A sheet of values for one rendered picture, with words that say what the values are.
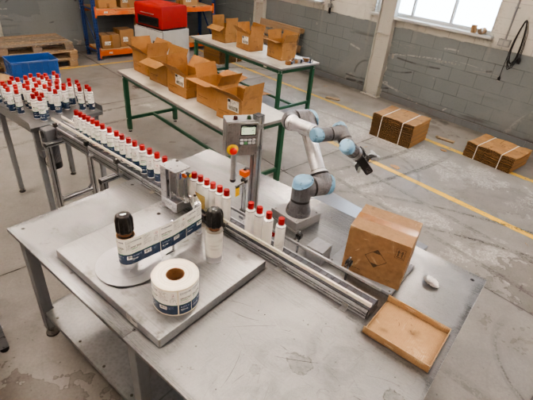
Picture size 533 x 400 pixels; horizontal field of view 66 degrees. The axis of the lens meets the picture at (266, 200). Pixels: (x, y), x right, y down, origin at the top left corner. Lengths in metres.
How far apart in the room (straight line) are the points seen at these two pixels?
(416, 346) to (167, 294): 1.08
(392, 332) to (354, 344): 0.19
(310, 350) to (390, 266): 0.58
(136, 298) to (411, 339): 1.22
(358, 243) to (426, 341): 0.52
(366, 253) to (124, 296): 1.14
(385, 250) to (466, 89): 5.41
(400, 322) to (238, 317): 0.73
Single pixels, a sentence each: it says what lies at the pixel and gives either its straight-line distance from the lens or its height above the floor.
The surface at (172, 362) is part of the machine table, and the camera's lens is 1.77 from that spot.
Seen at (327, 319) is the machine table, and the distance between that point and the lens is 1.95.
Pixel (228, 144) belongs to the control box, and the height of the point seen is 1.35.
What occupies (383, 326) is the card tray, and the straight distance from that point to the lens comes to 2.00.
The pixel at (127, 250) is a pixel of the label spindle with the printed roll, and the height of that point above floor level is 1.01.
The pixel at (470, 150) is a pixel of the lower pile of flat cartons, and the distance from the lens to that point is 6.15.
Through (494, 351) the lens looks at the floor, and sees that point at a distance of 3.38.
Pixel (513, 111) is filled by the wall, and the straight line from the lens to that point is 7.05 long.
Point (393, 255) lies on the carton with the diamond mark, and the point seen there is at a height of 1.04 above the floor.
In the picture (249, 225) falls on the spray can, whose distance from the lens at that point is 2.21.
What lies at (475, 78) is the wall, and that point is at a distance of 7.18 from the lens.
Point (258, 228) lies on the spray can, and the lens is 2.18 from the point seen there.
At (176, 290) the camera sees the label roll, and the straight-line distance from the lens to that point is 1.75.
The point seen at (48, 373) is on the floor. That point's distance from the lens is 2.92.
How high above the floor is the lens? 2.25
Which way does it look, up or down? 32 degrees down
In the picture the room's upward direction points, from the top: 5 degrees clockwise
